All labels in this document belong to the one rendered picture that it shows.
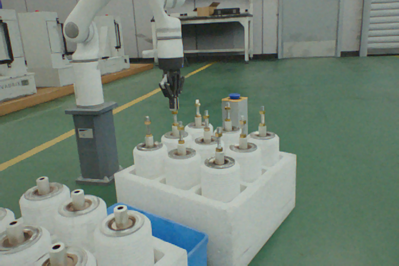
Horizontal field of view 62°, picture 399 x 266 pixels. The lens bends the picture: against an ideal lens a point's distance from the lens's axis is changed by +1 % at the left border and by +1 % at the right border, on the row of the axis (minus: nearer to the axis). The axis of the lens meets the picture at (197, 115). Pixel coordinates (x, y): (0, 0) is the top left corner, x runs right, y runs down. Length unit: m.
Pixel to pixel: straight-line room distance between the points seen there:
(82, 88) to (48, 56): 2.32
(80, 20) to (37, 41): 2.42
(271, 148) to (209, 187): 0.26
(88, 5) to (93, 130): 0.44
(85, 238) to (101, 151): 0.68
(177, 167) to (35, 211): 0.32
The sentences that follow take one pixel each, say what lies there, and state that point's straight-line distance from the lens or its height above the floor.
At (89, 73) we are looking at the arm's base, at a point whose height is 0.43.
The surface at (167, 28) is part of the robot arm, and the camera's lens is 0.95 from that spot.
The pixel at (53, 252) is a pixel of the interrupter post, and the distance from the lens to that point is 0.53.
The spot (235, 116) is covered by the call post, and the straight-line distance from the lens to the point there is 1.19.
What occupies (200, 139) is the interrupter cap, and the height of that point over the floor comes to 0.25.
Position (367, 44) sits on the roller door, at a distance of 6.04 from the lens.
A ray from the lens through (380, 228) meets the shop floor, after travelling 1.11.
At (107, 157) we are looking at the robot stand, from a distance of 1.33.
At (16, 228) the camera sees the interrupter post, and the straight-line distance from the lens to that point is 0.63.
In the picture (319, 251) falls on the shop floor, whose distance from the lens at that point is 0.97.
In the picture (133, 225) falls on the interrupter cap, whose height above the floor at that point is 0.25.
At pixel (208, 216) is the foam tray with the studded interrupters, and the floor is 0.15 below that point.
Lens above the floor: 0.57
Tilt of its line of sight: 15 degrees down
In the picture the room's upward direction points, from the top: 3 degrees counter-clockwise
